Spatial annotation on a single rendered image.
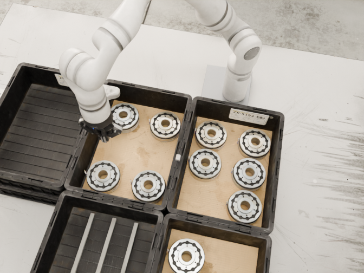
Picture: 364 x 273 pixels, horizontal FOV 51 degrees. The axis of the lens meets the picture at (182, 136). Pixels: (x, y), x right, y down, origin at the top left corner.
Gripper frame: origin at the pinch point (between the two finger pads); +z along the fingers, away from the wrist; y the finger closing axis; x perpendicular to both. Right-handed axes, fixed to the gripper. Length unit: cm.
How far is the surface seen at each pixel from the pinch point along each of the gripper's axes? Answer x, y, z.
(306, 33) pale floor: 155, 80, 98
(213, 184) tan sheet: -1.5, 33.7, 15.1
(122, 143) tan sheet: 6.2, 1.7, 15.1
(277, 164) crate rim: 5, 51, 5
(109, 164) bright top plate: -3.4, 0.6, 12.2
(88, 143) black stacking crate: 0.7, -6.7, 8.3
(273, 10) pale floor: 172, 56, 98
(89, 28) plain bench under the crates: 63, -31, 28
